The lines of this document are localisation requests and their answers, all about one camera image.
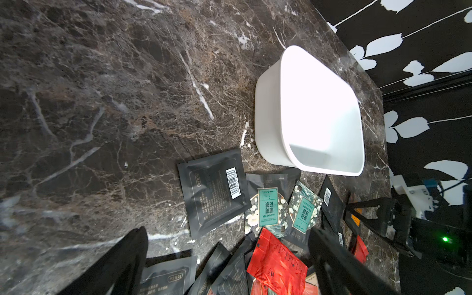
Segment black tea bag with barcode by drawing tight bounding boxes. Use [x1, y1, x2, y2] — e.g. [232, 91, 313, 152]
[178, 149, 251, 240]

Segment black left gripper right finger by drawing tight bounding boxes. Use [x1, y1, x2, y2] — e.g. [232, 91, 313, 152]
[308, 228, 397, 295]

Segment red foil tea bag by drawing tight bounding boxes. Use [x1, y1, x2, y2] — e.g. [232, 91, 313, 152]
[247, 228, 308, 295]

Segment black tea bag lower left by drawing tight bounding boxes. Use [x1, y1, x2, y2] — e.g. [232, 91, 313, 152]
[138, 256, 197, 295]

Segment white plastic storage box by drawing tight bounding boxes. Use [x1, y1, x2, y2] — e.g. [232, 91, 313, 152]
[254, 45, 365, 177]

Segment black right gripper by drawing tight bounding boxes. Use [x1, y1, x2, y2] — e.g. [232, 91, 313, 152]
[345, 175, 472, 267]

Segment green label floral tea bag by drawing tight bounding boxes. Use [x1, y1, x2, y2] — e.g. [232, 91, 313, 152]
[245, 174, 288, 238]

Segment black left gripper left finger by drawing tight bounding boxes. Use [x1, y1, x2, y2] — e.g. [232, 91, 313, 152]
[60, 227, 148, 295]

